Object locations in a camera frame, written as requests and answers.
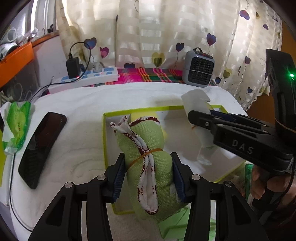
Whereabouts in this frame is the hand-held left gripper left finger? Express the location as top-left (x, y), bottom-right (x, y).
top-left (27, 152), bottom-right (126, 241)

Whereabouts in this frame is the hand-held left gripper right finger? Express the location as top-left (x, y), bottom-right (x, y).
top-left (170, 152), bottom-right (270, 241)

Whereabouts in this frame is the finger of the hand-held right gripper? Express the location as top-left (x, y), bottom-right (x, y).
top-left (209, 110), bottom-right (275, 127)
top-left (188, 110), bottom-right (277, 136)

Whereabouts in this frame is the green cloth bundle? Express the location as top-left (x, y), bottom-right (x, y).
top-left (109, 116), bottom-right (185, 224)

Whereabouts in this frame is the white cloth bundle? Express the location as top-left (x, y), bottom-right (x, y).
top-left (181, 89), bottom-right (222, 166)

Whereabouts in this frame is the lime green shallow box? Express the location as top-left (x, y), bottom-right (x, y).
top-left (102, 105), bottom-right (249, 215)

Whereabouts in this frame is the person's right hand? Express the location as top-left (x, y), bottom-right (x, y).
top-left (251, 166), bottom-right (296, 209)

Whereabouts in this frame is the wooden cabinet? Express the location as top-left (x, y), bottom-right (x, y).
top-left (245, 21), bottom-right (296, 121)

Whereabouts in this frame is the light green flat cloth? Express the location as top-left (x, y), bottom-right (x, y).
top-left (158, 207), bottom-right (216, 239)

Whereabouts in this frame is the small grey heater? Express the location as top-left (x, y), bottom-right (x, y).
top-left (182, 47), bottom-right (215, 88)

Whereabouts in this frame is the plaid cloth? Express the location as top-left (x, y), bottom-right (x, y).
top-left (117, 67), bottom-right (211, 86)

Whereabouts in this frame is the black smartphone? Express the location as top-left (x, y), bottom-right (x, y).
top-left (18, 112), bottom-right (68, 190)

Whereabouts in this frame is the heart print curtain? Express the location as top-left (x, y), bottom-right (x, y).
top-left (57, 0), bottom-right (284, 109)

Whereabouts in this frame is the white power strip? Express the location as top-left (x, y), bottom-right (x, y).
top-left (47, 67), bottom-right (119, 94)

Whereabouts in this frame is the green tissue packet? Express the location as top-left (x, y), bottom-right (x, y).
top-left (0, 101), bottom-right (35, 156)

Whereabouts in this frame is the black charger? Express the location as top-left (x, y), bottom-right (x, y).
top-left (66, 42), bottom-right (93, 79)

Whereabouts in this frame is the orange tray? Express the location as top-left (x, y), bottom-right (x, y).
top-left (0, 42), bottom-right (33, 87)

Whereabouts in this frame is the white plastic bag clutter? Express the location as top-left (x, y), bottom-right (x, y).
top-left (0, 27), bottom-right (38, 61)

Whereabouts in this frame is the black usb cable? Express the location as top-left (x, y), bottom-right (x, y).
top-left (9, 75), bottom-right (81, 232)

